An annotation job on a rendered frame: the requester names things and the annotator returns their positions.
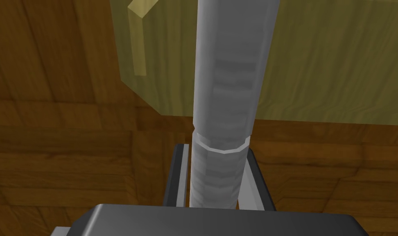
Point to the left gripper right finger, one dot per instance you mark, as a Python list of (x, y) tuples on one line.
[(254, 188)]

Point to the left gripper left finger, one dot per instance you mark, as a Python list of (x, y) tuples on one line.
[(178, 178)]

